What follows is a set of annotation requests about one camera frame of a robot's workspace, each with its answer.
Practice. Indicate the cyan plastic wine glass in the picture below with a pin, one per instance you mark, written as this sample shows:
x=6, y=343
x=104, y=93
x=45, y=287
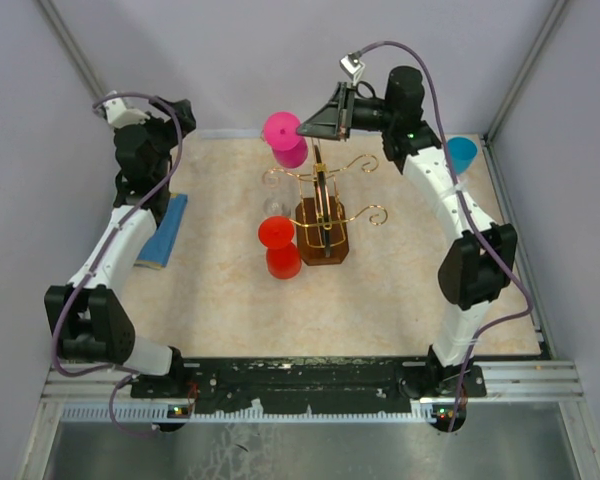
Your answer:
x=463, y=152

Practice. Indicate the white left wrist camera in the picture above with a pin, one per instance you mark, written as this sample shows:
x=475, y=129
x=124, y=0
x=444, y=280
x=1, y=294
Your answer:
x=118, y=112

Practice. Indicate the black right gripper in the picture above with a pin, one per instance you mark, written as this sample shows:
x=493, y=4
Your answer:
x=334, y=121

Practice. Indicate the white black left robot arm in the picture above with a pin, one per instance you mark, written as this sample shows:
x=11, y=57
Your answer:
x=90, y=328

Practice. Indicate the clear wine glass left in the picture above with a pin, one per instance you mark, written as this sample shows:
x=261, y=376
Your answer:
x=279, y=194

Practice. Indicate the gold wire wine glass rack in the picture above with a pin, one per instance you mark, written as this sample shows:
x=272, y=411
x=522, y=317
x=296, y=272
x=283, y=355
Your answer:
x=320, y=217

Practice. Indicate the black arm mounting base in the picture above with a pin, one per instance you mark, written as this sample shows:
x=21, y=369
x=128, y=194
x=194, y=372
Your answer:
x=317, y=385

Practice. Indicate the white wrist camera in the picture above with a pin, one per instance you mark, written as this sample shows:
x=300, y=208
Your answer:
x=118, y=112
x=352, y=65

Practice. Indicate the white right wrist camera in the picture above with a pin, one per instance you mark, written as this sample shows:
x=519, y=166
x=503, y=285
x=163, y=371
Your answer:
x=352, y=65

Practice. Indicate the red plastic wine glass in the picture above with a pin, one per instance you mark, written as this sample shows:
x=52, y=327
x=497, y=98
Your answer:
x=282, y=257

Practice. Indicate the magenta plastic wine glass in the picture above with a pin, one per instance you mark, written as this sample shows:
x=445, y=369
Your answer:
x=289, y=149

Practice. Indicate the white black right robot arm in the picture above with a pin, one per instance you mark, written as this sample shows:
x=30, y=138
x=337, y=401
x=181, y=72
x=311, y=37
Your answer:
x=479, y=262

